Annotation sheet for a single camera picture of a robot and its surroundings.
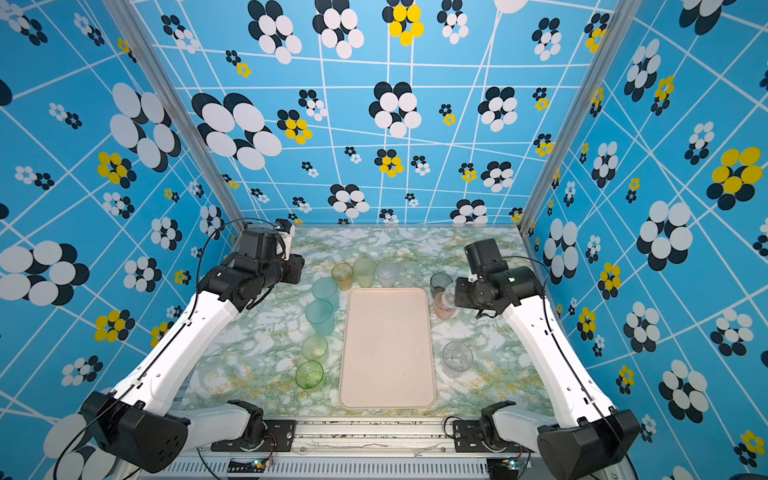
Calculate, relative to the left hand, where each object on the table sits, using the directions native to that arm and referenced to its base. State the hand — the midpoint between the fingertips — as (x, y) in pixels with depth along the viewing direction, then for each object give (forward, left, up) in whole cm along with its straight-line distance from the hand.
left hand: (298, 258), depth 78 cm
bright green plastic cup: (-22, -2, -25) cm, 33 cm away
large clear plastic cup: (-17, -44, -25) cm, 53 cm away
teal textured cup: (+5, -3, -23) cm, 24 cm away
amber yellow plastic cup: (+11, -8, -22) cm, 26 cm away
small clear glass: (-6, -40, -8) cm, 41 cm away
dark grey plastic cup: (+8, -40, -22) cm, 47 cm away
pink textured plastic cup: (-2, -41, -25) cm, 48 cm away
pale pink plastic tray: (-15, -23, -24) cm, 37 cm away
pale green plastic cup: (-14, -2, -26) cm, 29 cm away
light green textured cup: (+10, -15, -20) cm, 27 cm away
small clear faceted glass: (+12, -30, -25) cm, 41 cm away
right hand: (-8, -44, -4) cm, 45 cm away
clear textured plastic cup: (+11, -23, -21) cm, 33 cm away
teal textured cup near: (-4, -2, -23) cm, 24 cm away
